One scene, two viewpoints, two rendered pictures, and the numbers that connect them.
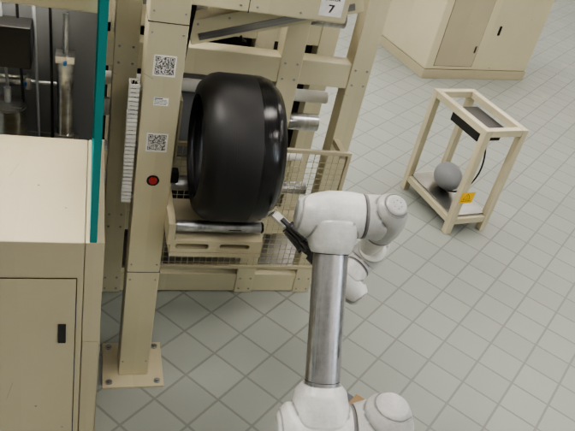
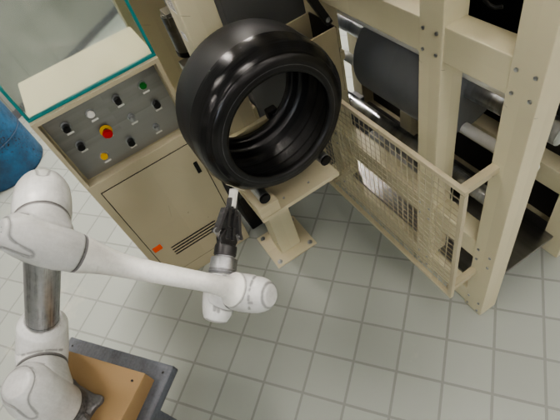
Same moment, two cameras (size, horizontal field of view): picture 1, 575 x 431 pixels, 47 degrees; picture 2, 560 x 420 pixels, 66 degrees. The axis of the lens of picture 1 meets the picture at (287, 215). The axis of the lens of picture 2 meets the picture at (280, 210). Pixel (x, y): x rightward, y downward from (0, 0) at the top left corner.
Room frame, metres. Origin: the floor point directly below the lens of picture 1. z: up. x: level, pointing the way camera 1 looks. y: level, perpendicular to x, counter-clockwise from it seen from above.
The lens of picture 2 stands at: (2.28, -1.00, 2.08)
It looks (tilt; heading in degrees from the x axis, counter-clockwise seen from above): 49 degrees down; 96
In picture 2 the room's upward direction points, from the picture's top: 21 degrees counter-clockwise
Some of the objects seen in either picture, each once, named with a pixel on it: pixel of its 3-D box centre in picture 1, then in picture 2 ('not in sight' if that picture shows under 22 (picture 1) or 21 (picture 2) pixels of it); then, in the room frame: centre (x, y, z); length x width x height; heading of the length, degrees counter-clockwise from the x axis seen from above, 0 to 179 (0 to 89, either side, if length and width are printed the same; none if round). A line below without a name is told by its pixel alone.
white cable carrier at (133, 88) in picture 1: (131, 143); not in sight; (2.05, 0.60, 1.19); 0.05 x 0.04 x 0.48; 20
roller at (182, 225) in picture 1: (218, 227); (244, 174); (2.08, 0.25, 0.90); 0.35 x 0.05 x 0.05; 110
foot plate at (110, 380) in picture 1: (132, 363); (286, 240); (2.10, 0.53, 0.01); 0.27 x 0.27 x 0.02; 20
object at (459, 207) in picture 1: (459, 160); not in sight; (4.21, -1.07, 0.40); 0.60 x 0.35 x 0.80; 31
